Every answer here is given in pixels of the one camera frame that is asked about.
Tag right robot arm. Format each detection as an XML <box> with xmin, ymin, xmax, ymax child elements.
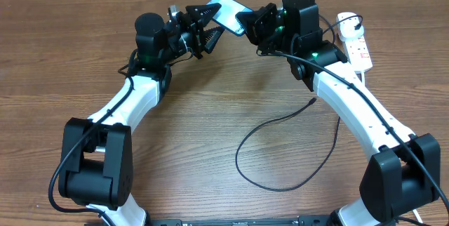
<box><xmin>236</xmin><ymin>0</ymin><xmax>445</xmax><ymax>225</ymax></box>

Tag Samsung Galaxy smartphone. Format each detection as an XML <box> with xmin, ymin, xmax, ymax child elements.
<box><xmin>207</xmin><ymin>0</ymin><xmax>252</xmax><ymax>36</ymax></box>

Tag black USB charging cable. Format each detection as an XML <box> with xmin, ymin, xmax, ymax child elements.
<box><xmin>234</xmin><ymin>97</ymin><xmax>341</xmax><ymax>193</ymax></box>

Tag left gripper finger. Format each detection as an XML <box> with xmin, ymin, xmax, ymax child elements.
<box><xmin>185</xmin><ymin>3</ymin><xmax>222</xmax><ymax>27</ymax></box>
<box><xmin>203</xmin><ymin>27</ymin><xmax>225</xmax><ymax>54</ymax></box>

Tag white USB wall charger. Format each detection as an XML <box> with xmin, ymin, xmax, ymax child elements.
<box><xmin>336</xmin><ymin>12</ymin><xmax>364</xmax><ymax>41</ymax></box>

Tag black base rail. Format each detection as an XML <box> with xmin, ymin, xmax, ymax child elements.
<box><xmin>144</xmin><ymin>215</ymin><xmax>342</xmax><ymax>226</ymax></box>

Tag white power strip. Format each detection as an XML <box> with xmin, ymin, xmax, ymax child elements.
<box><xmin>340</xmin><ymin>35</ymin><xmax>373</xmax><ymax>74</ymax></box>

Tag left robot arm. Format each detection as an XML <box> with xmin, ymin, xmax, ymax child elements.
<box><xmin>48</xmin><ymin>3</ymin><xmax>224</xmax><ymax>225</ymax></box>

